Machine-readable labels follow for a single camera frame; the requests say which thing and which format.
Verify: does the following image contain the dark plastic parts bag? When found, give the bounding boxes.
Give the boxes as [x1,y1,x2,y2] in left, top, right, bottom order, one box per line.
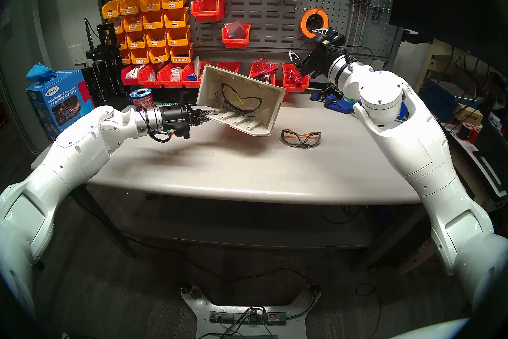
[224,20,244,40]

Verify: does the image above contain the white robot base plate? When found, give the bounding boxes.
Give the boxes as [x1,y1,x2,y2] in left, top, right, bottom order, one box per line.
[181,283,321,339]

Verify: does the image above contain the blue bar clamp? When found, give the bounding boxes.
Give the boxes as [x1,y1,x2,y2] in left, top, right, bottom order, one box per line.
[311,92,360,114]

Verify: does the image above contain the blue cleaning cloth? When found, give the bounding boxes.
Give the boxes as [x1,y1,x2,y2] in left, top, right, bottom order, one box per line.
[26,62,58,82]

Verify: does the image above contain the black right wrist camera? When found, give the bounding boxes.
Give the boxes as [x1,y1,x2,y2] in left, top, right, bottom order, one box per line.
[316,30,346,52]

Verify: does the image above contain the red thread spool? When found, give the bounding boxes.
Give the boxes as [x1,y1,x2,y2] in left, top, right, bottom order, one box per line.
[458,122,481,144]

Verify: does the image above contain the blue cleaning cloths box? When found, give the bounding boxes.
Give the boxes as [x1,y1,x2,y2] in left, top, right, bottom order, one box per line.
[25,70,96,141]

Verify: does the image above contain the grey workbench lower shelf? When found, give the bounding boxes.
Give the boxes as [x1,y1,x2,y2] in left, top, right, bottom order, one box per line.
[111,193,413,259]

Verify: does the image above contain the safety glasses yellow temples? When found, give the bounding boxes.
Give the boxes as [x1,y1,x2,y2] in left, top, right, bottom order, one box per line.
[214,83,264,117]

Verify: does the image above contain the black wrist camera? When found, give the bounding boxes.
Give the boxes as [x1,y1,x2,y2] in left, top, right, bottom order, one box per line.
[316,30,346,52]
[165,122,192,141]

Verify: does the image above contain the black power strip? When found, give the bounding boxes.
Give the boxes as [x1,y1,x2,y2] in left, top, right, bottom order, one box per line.
[209,310,287,326]

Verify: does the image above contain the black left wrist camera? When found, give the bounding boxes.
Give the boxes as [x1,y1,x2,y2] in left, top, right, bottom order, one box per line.
[165,122,192,141]

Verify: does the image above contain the black floor power cable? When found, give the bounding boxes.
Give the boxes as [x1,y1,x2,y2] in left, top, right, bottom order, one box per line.
[127,235,321,321]

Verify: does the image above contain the black metal stand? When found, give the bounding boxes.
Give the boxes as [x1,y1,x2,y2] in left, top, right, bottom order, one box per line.
[84,18,121,104]

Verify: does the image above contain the red spool blue label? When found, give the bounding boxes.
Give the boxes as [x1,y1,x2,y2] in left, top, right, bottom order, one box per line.
[130,88,155,110]

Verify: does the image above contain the dark blue crate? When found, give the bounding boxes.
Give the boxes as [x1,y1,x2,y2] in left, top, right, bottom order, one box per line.
[420,78,473,120]

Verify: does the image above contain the safety glasses orange temples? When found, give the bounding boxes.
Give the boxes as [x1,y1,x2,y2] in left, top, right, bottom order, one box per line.
[279,129,322,149]

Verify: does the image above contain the beige plastic storage bin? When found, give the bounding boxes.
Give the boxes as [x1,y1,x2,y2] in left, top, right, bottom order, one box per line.
[196,65,286,137]

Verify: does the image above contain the small cardboard box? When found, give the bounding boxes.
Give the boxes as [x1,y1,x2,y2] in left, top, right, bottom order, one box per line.
[456,104,484,124]

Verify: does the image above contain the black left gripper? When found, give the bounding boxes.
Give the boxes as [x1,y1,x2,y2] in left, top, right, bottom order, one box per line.
[158,103,217,133]

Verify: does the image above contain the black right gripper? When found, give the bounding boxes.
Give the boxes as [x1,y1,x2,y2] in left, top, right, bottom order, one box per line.
[289,27,339,79]

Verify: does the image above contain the orange tape roll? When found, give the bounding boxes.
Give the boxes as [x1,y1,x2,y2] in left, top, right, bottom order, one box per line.
[300,8,329,39]

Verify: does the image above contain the red wire bundle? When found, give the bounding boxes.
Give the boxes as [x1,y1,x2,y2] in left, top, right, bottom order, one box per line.
[254,57,279,76]

